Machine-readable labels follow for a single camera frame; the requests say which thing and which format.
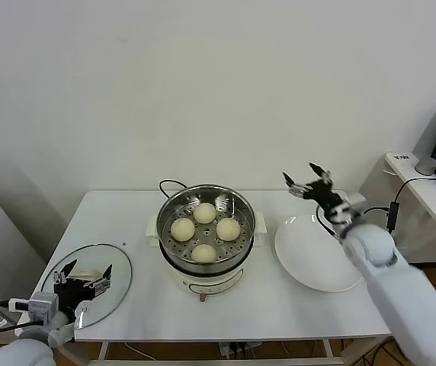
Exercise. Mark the cream electric cooker base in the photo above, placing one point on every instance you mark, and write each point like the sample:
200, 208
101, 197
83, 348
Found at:
210, 286

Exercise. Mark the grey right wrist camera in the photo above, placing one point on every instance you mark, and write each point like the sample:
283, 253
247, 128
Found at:
342, 215

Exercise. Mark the white round plate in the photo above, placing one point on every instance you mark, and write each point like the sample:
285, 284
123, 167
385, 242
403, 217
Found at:
305, 259

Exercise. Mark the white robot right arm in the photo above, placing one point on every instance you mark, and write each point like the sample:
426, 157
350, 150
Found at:
393, 274

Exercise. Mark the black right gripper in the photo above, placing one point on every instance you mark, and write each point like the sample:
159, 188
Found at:
324, 194

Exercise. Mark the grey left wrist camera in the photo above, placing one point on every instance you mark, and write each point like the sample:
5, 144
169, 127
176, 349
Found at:
40, 307

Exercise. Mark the perforated steel steamer basket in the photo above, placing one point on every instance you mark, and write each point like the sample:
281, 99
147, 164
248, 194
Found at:
225, 251

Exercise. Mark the grey round puck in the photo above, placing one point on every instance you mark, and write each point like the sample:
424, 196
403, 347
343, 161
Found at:
427, 167

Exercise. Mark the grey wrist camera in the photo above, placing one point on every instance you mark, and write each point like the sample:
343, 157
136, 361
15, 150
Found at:
342, 215
40, 307

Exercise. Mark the white side table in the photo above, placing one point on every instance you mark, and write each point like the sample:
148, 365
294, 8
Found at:
431, 202

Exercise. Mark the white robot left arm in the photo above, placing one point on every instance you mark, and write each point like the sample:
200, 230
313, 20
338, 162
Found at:
23, 350

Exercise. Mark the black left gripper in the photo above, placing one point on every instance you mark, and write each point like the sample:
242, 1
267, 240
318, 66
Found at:
71, 291

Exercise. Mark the white table leg frame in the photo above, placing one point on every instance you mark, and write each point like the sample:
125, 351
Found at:
103, 348

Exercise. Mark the white steamed baozi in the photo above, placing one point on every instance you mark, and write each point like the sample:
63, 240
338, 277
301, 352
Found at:
204, 212
228, 229
182, 230
203, 254

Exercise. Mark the white power strip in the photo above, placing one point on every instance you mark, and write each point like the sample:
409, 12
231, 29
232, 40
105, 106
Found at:
241, 347

